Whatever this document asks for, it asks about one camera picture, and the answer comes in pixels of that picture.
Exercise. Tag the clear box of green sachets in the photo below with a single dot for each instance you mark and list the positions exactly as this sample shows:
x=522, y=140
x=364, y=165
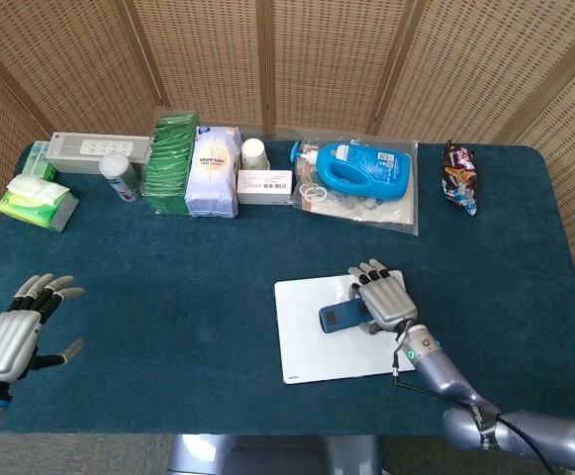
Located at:
x=168, y=168

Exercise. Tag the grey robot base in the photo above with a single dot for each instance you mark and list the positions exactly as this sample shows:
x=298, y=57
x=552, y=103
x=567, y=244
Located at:
x=267, y=457

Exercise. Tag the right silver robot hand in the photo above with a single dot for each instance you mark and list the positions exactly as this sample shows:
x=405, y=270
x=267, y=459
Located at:
x=388, y=304

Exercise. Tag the blue pump detergent bottle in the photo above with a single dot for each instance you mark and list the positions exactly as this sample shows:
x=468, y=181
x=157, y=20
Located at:
x=366, y=173

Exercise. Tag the dark teal table mat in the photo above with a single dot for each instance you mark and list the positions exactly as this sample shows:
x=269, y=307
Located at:
x=168, y=297

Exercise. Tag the blue board eraser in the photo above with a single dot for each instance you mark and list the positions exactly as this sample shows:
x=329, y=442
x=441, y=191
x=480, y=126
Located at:
x=341, y=316

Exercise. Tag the clear zip plastic bag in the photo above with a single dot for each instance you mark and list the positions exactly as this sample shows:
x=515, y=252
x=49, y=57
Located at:
x=381, y=215

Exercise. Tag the white drawing board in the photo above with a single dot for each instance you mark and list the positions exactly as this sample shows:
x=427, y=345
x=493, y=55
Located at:
x=307, y=356

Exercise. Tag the open green tissue pack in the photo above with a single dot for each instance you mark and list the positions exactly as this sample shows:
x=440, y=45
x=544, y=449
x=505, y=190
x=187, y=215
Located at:
x=39, y=208

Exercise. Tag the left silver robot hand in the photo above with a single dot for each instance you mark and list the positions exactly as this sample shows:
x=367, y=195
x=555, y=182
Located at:
x=7, y=346

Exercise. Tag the small white bottle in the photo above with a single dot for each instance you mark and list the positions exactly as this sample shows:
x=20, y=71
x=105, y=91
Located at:
x=255, y=156

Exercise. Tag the white lavender paper bag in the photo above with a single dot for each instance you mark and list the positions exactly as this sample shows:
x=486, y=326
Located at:
x=213, y=183

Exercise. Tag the woven rattan folding screen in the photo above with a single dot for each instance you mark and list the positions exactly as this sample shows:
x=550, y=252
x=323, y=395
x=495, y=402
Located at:
x=316, y=59

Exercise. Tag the pale green tissue pack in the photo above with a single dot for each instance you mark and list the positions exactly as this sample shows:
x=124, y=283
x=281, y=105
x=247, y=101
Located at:
x=37, y=161

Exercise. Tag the small white barcode box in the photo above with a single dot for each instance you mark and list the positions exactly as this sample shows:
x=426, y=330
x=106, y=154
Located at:
x=262, y=188

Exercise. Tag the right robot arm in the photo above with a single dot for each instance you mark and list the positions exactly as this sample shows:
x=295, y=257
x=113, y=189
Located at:
x=438, y=368

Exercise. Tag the white-capped spray can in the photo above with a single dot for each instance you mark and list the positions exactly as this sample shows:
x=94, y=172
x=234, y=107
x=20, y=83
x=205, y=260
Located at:
x=119, y=173

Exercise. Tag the grey power strip box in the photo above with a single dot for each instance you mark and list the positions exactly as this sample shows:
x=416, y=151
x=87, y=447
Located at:
x=74, y=156

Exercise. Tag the brown snack bag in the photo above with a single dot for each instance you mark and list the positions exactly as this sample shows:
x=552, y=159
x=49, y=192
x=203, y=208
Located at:
x=457, y=178

